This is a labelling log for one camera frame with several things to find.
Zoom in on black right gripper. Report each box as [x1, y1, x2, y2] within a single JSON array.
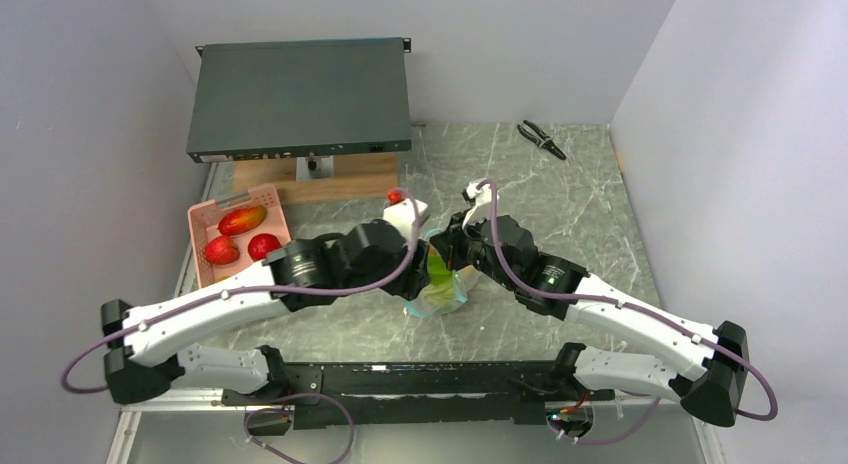
[[429, 208, 519, 292]]

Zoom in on wooden block stand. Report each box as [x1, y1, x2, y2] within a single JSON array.
[[232, 153, 399, 205]]

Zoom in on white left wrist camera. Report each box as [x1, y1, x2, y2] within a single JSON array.
[[382, 189, 430, 241]]

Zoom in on red strawberry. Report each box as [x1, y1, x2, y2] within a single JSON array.
[[204, 235, 240, 266]]

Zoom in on green mango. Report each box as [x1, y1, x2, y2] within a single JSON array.
[[426, 246, 453, 284]]

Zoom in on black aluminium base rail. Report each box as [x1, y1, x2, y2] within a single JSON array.
[[221, 361, 617, 430]]

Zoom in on black pliers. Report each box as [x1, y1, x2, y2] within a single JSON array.
[[516, 120, 567, 161]]

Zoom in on pink plastic perforated basket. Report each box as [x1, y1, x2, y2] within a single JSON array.
[[188, 184, 291, 288]]

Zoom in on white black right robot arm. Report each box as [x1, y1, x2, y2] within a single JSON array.
[[429, 213, 748, 427]]

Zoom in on red apple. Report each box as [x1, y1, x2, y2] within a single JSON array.
[[247, 233, 282, 262]]

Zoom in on dark green rack server box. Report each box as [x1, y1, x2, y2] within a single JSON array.
[[186, 37, 412, 163]]

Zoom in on red orange mango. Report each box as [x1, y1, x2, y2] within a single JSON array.
[[217, 205, 267, 236]]

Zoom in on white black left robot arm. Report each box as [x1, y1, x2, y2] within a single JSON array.
[[100, 220, 430, 404]]

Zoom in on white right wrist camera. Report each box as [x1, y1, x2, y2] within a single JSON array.
[[461, 180, 498, 230]]

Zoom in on clear zip top bag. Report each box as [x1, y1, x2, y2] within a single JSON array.
[[404, 248, 480, 318]]

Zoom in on light green cabbage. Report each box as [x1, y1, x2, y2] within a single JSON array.
[[420, 281, 456, 308]]

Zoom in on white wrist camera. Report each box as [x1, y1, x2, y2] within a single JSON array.
[[461, 180, 498, 230], [382, 189, 430, 241]]

